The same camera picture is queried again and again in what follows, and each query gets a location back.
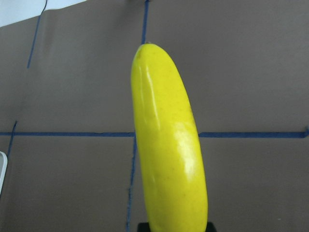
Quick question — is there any white bear tray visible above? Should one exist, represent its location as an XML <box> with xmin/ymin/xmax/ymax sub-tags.
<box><xmin>0</xmin><ymin>151</ymin><xmax>8</xmax><ymax>193</ymax></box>

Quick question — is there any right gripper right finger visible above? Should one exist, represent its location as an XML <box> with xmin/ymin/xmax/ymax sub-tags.
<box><xmin>205</xmin><ymin>222</ymin><xmax>217</xmax><ymax>232</ymax></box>

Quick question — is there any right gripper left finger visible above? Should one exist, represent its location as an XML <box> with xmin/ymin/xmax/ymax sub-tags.
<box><xmin>137</xmin><ymin>222</ymin><xmax>151</xmax><ymax>232</ymax></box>

